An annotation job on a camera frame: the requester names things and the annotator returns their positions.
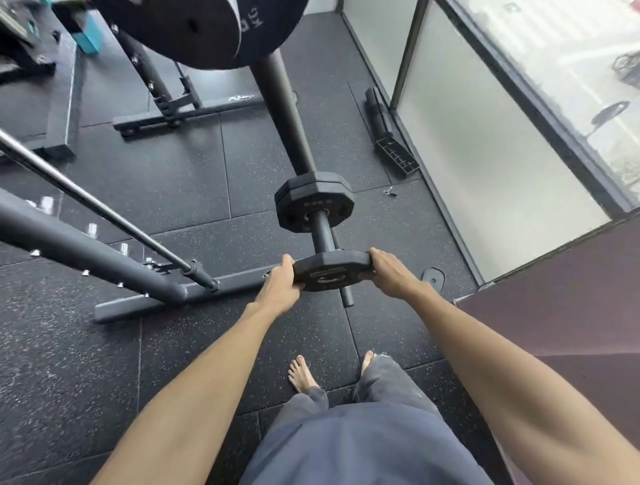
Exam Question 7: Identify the person's right hand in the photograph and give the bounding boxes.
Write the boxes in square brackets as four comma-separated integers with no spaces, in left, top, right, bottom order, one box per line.
[357,248,427,301]

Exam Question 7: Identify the person's left hand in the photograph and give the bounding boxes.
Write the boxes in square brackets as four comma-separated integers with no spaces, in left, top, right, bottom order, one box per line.
[254,254,306,317]

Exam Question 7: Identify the black octagonal weight plate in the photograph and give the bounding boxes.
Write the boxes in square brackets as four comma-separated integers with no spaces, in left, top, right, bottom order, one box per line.
[275,186,356,235]
[274,171,354,201]
[291,250,375,292]

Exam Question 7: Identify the person's right forearm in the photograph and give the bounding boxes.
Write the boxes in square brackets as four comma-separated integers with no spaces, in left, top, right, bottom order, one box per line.
[400,282,640,485]

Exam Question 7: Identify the person's left forearm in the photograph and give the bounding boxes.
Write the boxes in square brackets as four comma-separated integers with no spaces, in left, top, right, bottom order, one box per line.
[90,300,296,485]

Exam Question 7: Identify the person's left foot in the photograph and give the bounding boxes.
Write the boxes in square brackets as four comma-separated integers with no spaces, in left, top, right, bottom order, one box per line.
[287,355,321,395]

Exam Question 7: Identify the grey trousers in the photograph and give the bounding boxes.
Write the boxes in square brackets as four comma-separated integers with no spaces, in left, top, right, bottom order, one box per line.
[280,352,442,426]

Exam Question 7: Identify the black foam roller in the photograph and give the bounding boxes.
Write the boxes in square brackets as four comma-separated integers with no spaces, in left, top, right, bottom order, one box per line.
[364,86,397,143]

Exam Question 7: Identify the chrome barbell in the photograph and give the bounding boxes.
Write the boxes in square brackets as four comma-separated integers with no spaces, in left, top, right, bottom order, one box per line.
[0,127,221,292]

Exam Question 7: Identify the large black round weight plate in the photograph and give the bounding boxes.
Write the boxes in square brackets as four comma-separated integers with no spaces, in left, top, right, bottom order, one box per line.
[232,0,309,68]
[92,0,251,71]

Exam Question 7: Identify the dark raised platform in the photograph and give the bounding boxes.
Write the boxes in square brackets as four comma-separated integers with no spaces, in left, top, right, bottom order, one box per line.
[0,10,84,162]

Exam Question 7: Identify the teal box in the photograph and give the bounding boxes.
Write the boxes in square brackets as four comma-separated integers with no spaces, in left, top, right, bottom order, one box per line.
[72,9,104,55]

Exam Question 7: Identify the black gym machine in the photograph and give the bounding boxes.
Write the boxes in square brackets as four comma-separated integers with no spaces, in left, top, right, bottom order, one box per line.
[0,0,60,84]

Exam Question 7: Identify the black bench frame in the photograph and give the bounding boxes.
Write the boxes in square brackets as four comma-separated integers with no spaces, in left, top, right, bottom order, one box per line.
[111,22,266,138]

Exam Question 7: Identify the grey steel rack frame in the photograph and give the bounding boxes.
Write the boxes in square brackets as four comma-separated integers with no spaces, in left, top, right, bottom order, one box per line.
[0,187,273,324]

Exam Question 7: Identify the black window frame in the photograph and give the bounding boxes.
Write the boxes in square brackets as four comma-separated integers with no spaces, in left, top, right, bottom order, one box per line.
[340,0,640,291]

